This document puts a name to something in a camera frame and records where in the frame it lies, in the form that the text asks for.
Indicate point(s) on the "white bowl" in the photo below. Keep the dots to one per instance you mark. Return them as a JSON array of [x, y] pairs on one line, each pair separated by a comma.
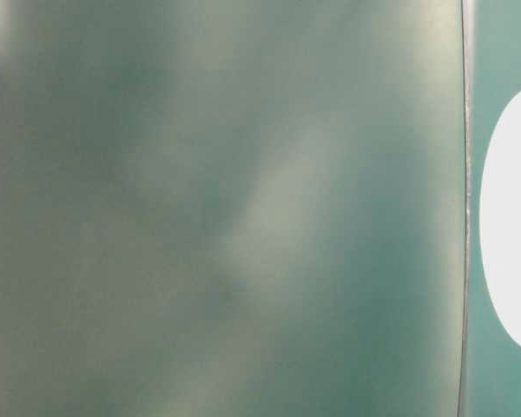
[[499, 218]]

